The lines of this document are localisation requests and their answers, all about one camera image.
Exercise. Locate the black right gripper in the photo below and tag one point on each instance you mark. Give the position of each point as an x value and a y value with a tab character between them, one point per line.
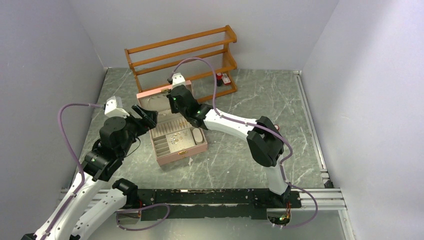
173	110

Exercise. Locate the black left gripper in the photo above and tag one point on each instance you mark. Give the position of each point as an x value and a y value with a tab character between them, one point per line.
148	119

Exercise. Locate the pink jewelry box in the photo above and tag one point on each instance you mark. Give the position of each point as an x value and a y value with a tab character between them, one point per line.
172	138

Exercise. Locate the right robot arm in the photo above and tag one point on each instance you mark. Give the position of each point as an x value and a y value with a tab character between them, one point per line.
264	141

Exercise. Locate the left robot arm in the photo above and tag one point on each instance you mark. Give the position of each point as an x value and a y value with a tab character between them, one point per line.
73	219

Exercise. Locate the cream watch pillow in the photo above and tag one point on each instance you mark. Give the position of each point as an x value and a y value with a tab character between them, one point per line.
197	136

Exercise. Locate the red black stamp on shelf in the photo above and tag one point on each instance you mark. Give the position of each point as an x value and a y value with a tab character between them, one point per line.
219	79

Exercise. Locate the red white small box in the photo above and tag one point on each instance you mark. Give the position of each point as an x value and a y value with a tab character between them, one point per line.
225	79

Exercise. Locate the wooden shelf rack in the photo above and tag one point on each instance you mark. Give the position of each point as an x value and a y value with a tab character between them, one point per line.
196	56

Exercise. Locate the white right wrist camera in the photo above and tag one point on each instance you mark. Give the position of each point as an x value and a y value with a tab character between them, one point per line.
177	79

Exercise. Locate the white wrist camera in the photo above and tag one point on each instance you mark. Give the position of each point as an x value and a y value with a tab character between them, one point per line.
177	79
114	108

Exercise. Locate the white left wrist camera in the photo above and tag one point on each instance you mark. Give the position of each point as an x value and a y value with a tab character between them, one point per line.
114	108

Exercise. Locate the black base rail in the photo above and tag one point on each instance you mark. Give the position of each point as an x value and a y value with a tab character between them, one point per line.
254	203

